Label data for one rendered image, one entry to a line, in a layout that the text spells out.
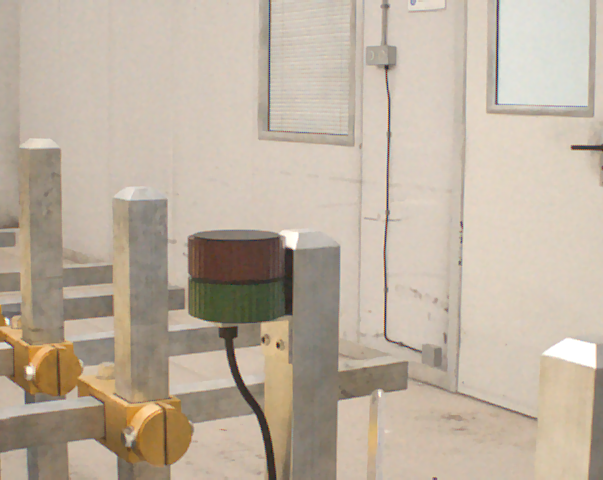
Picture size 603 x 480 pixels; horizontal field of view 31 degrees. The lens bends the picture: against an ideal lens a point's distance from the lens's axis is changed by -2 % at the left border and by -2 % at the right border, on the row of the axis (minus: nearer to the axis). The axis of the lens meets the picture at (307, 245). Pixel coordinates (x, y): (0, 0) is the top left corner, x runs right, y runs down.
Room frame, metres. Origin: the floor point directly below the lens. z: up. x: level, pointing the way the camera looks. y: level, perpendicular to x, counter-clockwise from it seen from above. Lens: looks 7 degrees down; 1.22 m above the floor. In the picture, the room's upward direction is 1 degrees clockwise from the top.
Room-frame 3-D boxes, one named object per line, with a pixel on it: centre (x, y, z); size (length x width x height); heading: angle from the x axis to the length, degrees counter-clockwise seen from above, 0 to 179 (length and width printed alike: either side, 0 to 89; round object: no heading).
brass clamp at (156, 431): (0.94, 0.15, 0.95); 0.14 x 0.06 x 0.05; 33
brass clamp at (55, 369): (1.15, 0.29, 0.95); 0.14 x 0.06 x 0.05; 33
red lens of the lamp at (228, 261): (0.68, 0.04, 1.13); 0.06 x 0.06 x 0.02
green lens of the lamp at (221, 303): (0.68, 0.04, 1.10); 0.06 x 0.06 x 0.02
